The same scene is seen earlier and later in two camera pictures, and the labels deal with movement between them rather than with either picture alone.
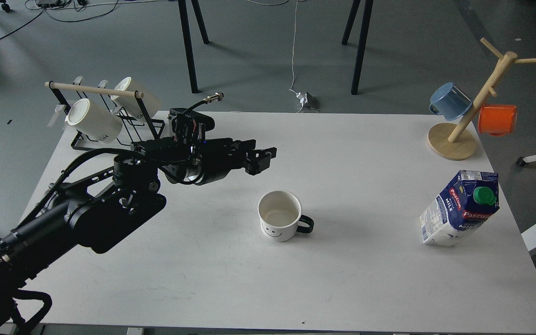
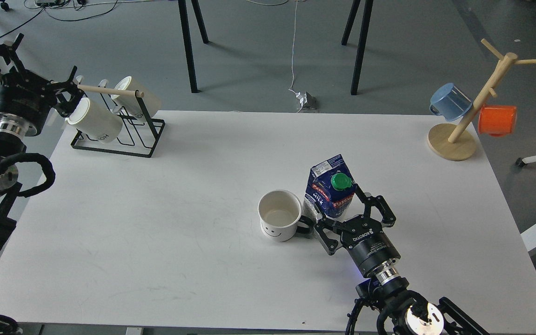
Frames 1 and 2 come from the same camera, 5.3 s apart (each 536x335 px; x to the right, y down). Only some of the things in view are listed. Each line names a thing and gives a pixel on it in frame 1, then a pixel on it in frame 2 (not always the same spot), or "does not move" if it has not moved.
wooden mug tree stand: (453, 142) does not move
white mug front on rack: (96, 121) does not move
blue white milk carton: (470, 201) -> (330, 188)
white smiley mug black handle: (279, 212) does not move
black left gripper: (190, 158) -> (23, 98)
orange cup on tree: (497, 120) does not move
